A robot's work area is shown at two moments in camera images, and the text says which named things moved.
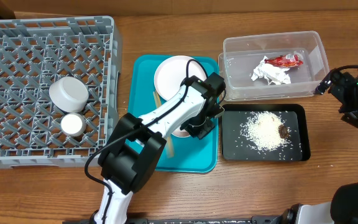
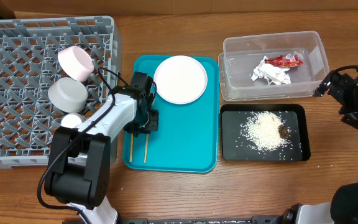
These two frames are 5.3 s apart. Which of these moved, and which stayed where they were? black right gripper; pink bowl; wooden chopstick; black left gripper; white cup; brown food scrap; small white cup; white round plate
Moved: black left gripper; pink bowl; wooden chopstick
Stayed: white round plate; small white cup; white cup; brown food scrap; black right gripper
